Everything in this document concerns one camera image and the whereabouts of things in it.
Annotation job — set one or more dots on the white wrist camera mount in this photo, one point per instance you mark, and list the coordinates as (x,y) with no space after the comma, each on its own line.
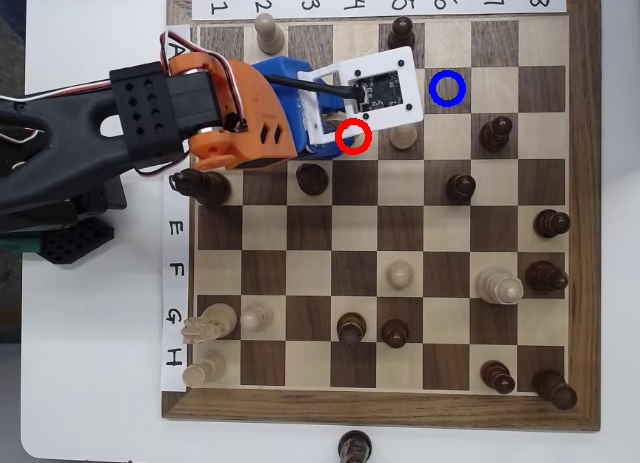
(395,63)

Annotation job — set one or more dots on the dark wooden king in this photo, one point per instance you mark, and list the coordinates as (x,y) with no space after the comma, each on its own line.
(355,447)

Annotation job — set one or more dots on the dark pawn G4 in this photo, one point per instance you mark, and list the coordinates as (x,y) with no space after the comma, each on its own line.
(351,328)

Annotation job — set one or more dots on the light wooden bishop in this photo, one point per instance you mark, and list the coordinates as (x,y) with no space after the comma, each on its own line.
(202,369)

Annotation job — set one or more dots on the dark wooden rook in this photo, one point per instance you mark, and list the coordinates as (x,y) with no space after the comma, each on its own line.
(554,389)

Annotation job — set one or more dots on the tall light wooden pawn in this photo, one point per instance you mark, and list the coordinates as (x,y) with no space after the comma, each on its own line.
(269,33)

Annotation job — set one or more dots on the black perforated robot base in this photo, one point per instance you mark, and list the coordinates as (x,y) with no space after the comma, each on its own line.
(75,240)

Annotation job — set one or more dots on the black and orange robot arm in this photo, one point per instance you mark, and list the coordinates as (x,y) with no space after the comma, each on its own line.
(75,133)

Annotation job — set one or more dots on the wooden chessboard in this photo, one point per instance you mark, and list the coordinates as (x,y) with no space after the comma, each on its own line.
(500,233)

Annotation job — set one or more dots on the white letter label strip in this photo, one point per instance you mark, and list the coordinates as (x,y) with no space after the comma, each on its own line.
(175,248)

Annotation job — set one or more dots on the white number label strip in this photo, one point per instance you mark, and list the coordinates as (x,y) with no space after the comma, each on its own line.
(332,5)

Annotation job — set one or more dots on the dark pawn H7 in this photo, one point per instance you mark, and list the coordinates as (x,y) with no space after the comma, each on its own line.
(497,377)

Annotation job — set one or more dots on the dark green clamp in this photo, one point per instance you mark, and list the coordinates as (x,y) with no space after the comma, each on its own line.
(20,244)

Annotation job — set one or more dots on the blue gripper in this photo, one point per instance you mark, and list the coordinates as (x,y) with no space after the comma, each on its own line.
(278,72)

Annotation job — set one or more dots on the dark wooden queen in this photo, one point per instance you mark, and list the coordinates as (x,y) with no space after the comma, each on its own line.
(205,185)

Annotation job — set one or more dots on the tall dark wooden pawn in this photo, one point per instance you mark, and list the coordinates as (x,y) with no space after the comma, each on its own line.
(401,30)

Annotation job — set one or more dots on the dark wooden bishop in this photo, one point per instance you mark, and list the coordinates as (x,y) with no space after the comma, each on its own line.
(546,277)

